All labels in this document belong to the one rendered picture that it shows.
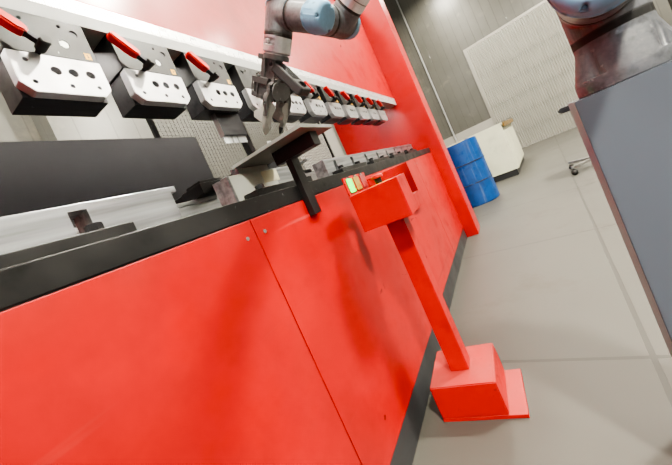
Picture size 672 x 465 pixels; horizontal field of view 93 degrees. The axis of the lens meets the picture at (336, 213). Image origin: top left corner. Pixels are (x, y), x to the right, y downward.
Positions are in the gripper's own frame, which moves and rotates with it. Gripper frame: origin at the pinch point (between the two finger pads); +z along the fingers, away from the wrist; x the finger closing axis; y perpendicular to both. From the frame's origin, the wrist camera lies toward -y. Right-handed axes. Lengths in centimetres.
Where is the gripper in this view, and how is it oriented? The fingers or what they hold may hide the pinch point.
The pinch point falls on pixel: (275, 130)
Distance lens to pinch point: 98.1
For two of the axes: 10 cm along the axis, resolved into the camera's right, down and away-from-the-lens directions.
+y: -8.3, -3.5, 4.3
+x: -5.3, 2.5, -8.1
